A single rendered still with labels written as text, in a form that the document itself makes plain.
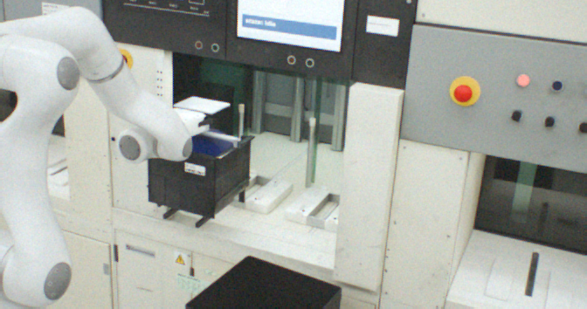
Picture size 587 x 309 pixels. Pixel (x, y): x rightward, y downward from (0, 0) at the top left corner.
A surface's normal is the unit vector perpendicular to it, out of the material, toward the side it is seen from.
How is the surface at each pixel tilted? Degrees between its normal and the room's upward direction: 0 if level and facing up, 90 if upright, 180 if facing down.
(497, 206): 90
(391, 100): 90
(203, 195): 89
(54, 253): 65
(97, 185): 90
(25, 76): 80
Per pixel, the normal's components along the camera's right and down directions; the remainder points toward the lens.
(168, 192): -0.40, 0.29
